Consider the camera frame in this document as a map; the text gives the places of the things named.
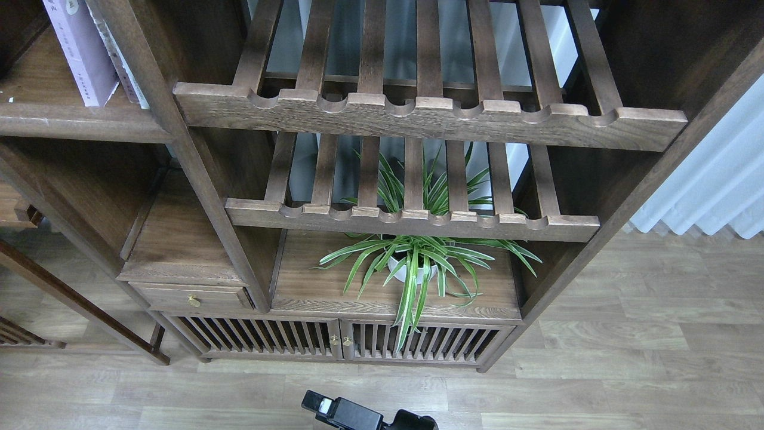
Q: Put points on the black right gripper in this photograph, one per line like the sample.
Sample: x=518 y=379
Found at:
x=344 y=414

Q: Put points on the dark wooden side furniture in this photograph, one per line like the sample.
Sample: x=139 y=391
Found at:
x=54 y=299

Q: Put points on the white book behind post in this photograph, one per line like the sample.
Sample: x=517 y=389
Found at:
x=125 y=75

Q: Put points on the white and lilac book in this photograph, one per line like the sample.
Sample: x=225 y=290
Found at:
x=86 y=55

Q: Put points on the dark wooden bookshelf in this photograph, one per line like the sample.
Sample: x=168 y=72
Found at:
x=553 y=120

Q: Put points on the white pleated curtain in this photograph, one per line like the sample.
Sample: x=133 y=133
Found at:
x=721 y=182

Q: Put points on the brass drawer knob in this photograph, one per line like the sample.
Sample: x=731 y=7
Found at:
x=193 y=301

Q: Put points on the green spider plant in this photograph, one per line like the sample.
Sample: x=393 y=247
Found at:
x=419 y=258

